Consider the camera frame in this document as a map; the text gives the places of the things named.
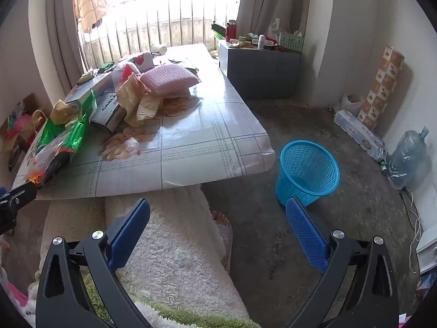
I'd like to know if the pink knitted cushion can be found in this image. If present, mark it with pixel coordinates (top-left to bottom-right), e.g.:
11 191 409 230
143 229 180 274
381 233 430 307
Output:
139 64 202 95

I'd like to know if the pink floral blanket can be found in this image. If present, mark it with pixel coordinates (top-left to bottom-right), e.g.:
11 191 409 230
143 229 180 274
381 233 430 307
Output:
0 270 36 328

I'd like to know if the grey cable packaging box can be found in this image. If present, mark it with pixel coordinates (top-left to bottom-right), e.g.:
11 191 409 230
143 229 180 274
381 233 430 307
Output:
90 92 127 133

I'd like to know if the red gift bag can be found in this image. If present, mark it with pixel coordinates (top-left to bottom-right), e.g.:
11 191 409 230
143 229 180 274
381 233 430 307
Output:
19 110 48 151

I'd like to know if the white fleece robe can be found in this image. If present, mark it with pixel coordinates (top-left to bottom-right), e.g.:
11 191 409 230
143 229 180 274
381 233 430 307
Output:
27 184 251 328

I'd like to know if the beige window curtain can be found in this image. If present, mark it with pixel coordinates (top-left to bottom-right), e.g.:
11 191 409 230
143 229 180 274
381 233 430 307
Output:
235 0 312 46

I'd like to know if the shiny green snack bag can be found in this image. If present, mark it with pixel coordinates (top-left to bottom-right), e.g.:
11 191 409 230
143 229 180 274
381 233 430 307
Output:
40 89 98 154

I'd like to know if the green plastic basket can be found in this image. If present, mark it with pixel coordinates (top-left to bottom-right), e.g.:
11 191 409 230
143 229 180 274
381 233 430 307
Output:
279 31 305 52

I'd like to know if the large clear water jug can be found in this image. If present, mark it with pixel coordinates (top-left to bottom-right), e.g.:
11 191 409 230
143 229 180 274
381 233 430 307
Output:
387 126 429 191

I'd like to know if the white appliance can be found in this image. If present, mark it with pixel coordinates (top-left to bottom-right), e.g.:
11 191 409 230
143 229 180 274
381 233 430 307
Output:
416 227 437 274

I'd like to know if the hanging beige padded jacket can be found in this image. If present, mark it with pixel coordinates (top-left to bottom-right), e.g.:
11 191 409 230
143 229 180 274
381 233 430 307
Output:
73 0 111 34

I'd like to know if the metal window railing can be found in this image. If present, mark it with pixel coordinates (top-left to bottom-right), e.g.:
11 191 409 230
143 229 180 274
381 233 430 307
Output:
78 0 241 71

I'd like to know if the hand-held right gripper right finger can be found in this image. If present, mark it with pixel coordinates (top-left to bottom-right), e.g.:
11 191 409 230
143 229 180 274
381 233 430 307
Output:
285 196 400 328

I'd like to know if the white cable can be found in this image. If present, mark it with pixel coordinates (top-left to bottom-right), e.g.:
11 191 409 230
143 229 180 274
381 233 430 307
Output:
399 188 422 270

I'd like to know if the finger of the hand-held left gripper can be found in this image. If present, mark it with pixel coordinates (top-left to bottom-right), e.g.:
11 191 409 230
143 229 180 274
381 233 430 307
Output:
0 180 37 236

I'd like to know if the person's foot in slipper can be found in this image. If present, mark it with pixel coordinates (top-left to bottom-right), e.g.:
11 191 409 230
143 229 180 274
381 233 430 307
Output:
210 210 233 270

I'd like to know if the wrapped tissue roll pack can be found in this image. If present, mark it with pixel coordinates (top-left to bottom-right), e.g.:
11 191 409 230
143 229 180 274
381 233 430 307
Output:
334 109 388 162

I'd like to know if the brown cardboard box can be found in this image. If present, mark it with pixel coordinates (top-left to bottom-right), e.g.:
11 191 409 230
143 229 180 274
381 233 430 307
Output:
0 92 43 154

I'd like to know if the white milk bottle red cap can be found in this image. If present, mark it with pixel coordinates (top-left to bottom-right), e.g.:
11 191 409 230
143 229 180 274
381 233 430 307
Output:
131 52 154 72

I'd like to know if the crumpled red plastic wrapper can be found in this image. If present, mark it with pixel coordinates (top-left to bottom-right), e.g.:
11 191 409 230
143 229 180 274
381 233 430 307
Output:
113 62 140 89

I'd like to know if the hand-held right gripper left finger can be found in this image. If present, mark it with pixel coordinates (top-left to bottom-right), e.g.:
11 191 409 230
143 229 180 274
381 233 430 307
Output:
36 197 152 328

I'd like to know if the white flat carton box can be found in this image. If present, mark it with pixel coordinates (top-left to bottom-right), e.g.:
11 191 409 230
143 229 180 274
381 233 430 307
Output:
64 73 118 107

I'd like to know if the colourful clear snack bag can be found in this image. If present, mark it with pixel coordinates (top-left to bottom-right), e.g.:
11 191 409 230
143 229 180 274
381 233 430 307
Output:
24 133 84 188

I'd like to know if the blue plastic mesh wastebasket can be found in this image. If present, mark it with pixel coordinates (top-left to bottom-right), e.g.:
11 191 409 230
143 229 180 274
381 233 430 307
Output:
275 140 341 207

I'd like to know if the white plastic bag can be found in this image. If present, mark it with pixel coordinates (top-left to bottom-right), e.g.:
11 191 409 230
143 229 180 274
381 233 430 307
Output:
338 93 365 114

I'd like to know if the grey cabinet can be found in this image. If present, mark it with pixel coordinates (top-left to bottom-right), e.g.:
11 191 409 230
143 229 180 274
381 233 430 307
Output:
217 39 303 100

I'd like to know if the pink plastic bag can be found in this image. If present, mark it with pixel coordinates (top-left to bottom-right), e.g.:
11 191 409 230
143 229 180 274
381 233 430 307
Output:
7 111 33 137

